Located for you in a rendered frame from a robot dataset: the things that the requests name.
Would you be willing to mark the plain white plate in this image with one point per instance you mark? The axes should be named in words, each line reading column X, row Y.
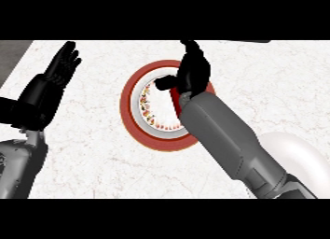
column 305, row 155

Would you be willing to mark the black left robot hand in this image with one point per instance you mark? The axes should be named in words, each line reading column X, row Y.
column 38, row 99

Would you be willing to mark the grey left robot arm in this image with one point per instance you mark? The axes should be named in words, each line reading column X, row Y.
column 12, row 165

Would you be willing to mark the red rimmed patterned plate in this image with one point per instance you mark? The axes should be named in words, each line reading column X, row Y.
column 127, row 105

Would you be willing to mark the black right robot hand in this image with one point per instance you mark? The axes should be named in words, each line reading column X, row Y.
column 194, row 71

